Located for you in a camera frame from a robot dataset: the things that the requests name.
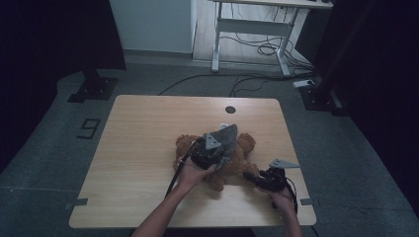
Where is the white partition panel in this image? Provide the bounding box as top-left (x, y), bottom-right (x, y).
top-left (109, 0), bottom-right (198, 55)

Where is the grey tape piece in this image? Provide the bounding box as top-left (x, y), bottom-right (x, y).
top-left (299, 197), bottom-right (321, 207)
top-left (64, 197), bottom-right (90, 211)

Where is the person's right hand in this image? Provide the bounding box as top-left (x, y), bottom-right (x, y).
top-left (263, 187), bottom-right (296, 215)

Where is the brown teddy bear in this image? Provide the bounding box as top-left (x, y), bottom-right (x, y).
top-left (172, 132), bottom-right (261, 193)

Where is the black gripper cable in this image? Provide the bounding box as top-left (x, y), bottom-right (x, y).
top-left (284, 177), bottom-right (299, 214)
top-left (165, 139), bottom-right (201, 198)

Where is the black curtain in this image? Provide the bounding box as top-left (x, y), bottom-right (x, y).
top-left (309, 0), bottom-right (419, 213)
top-left (0, 0), bottom-right (127, 174)

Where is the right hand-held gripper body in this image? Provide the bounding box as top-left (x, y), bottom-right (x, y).
top-left (255, 158), bottom-right (301, 193)

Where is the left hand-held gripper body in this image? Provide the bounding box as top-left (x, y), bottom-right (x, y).
top-left (190, 132), bottom-right (229, 171)

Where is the white desk frame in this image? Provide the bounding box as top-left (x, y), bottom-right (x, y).
top-left (210, 0), bottom-right (334, 78)

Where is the bundle of black cables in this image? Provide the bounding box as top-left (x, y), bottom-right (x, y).
top-left (219, 3), bottom-right (314, 72)

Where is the person's left hand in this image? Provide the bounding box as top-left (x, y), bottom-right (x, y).
top-left (177, 157), bottom-right (218, 193)

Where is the white power strip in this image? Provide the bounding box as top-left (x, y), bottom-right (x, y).
top-left (293, 79), bottom-right (316, 89)

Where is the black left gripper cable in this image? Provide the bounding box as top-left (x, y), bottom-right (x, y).
top-left (165, 139), bottom-right (201, 198)

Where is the black stand base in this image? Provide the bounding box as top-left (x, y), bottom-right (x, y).
top-left (66, 68), bottom-right (120, 104)
top-left (298, 81), bottom-right (351, 117)

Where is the long black floor cable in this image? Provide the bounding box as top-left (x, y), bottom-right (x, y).
top-left (157, 72), bottom-right (319, 99)

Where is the grey fluffy towel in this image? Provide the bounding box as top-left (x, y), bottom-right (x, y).
top-left (210, 123), bottom-right (239, 166)

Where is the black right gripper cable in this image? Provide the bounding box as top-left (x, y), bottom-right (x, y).
top-left (284, 177), bottom-right (299, 214)

